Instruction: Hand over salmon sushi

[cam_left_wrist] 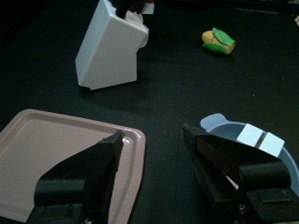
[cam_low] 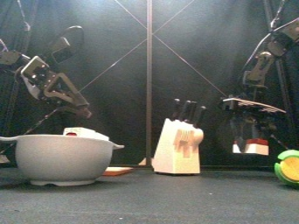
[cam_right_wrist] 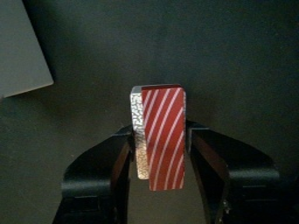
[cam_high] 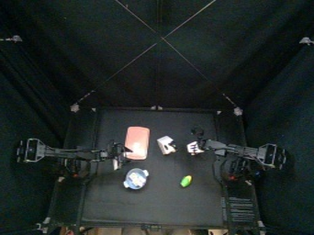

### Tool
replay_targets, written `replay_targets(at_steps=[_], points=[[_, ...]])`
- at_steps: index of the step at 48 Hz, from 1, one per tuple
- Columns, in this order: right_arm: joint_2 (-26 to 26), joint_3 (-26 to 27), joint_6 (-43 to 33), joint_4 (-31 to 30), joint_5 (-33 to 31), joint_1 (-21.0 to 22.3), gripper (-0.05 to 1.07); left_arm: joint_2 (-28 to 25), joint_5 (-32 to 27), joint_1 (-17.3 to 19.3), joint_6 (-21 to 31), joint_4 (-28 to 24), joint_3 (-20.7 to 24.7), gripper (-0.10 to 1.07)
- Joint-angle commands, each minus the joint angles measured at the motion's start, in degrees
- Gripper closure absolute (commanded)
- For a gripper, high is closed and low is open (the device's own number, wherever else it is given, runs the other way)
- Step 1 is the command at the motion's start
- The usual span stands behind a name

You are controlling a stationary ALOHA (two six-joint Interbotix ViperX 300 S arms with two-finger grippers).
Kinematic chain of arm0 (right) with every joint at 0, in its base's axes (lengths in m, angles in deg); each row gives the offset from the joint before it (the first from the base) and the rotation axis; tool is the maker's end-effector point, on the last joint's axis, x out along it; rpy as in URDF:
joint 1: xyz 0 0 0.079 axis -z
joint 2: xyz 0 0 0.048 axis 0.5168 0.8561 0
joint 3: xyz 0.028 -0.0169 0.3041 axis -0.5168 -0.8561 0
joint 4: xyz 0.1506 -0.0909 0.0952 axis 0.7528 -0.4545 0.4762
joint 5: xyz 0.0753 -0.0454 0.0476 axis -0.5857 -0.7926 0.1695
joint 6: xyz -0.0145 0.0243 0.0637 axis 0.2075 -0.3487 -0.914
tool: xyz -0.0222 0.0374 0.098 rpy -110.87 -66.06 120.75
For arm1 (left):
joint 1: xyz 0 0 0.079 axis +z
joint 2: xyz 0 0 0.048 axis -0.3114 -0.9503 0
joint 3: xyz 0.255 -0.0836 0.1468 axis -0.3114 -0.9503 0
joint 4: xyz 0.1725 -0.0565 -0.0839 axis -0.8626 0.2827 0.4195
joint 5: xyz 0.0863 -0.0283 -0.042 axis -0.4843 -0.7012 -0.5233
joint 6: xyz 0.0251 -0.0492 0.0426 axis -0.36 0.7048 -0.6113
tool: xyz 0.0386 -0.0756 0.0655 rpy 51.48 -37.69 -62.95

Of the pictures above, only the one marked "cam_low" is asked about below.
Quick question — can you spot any salmon sushi toy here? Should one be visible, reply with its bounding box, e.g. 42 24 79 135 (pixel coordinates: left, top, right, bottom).
231 137 271 157

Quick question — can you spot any white toy with red spot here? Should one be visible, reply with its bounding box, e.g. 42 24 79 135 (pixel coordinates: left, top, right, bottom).
62 126 111 142

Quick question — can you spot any green and yellow round toy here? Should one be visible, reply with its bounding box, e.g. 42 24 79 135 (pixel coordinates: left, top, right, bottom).
274 149 299 188

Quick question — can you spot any white mixing bowl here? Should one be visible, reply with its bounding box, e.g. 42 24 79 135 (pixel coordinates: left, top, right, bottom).
0 133 127 187

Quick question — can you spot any white knife block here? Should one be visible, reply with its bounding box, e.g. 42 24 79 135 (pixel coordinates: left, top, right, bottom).
151 117 206 176

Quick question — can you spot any orange and white flat board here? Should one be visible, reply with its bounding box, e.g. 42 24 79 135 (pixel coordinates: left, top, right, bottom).
102 166 137 177

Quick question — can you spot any black knife handle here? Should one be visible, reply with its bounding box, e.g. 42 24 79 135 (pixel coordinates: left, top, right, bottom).
178 100 193 123
186 101 199 123
193 105 209 130
171 98 183 121

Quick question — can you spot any thin diagonal brace wire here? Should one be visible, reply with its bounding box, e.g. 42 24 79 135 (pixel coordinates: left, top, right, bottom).
23 0 197 137
114 0 230 98

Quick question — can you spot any grey vertical frame pole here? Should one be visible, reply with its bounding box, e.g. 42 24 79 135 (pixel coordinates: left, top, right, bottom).
145 0 155 167

